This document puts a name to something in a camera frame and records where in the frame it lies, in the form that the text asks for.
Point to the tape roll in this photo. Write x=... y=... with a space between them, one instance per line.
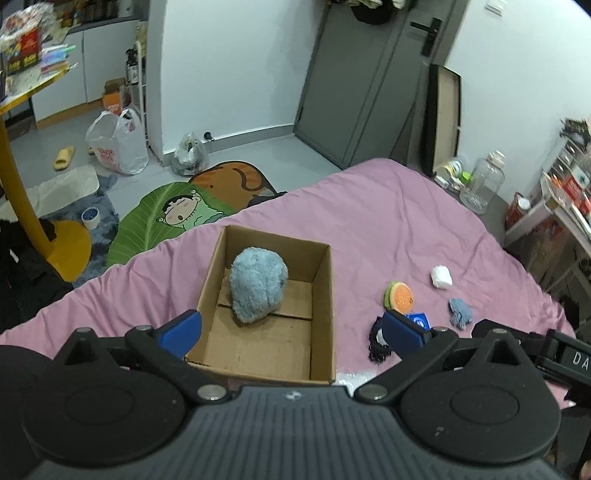
x=91 y=218

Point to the black clothes pile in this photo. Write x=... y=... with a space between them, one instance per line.
x=23 y=267

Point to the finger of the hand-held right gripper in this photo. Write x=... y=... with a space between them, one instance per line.
x=531 y=345

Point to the pile of snack packets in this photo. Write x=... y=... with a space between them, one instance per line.
x=27 y=44

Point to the blue shaggy rug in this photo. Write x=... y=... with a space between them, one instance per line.
x=106 y=207

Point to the yellow round table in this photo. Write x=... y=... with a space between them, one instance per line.
x=18 y=184

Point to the yellow slipper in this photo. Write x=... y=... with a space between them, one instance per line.
x=64 y=158

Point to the small grey-blue cloth toy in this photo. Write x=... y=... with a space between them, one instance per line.
x=460 y=314

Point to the black bottle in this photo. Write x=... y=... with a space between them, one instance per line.
x=131 y=69

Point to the grey plastic bag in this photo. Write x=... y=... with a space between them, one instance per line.
x=189 y=157

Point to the pink bed sheet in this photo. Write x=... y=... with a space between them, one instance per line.
x=392 y=221

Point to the black hanging bag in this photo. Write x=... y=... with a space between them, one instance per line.
x=376 y=11

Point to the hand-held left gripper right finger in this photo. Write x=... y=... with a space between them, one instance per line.
x=402 y=334

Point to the blue fluffy plush toy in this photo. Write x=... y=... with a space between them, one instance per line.
x=258 y=281

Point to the cream floor mat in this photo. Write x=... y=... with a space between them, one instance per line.
x=60 y=184

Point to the grey door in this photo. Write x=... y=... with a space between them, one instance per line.
x=360 y=83

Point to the white soft bundle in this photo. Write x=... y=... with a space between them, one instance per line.
x=441 y=277

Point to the white storage shelf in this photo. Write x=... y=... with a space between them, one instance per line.
x=563 y=221

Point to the shelf of bottles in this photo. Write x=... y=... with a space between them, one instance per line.
x=101 y=9

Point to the orange cardboard box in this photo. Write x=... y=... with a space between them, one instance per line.
x=113 y=99

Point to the clear water jug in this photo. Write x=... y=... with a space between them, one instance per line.
x=482 y=184

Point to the small blue box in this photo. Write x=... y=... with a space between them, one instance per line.
x=419 y=320

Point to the burger plush toy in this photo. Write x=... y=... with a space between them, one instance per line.
x=400 y=296

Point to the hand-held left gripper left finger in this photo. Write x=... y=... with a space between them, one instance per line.
x=181 y=333

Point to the white cabinet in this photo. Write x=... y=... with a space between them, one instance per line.
x=97 y=64

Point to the white plastic bag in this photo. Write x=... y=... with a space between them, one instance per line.
x=121 y=147

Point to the black framed board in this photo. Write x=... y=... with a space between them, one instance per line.
x=445 y=120

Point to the green leaf cartoon rug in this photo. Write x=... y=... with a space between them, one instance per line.
x=138 y=226

